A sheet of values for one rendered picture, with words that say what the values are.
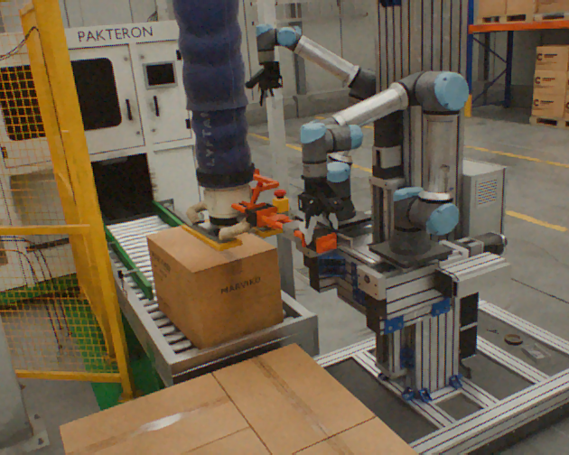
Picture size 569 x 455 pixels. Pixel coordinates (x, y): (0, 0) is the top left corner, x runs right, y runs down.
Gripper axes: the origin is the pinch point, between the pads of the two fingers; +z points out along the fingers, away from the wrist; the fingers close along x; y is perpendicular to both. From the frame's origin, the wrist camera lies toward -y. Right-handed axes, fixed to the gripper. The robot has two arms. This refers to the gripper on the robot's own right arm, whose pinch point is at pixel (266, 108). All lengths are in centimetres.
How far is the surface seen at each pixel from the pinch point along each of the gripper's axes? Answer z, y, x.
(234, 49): -28, -29, -39
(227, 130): 0, -35, -40
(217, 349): 92, -47, -30
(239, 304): 78, -32, -24
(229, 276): 64, -35, -24
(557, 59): 48, 678, 386
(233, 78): -18, -31, -41
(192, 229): 40, -48, -23
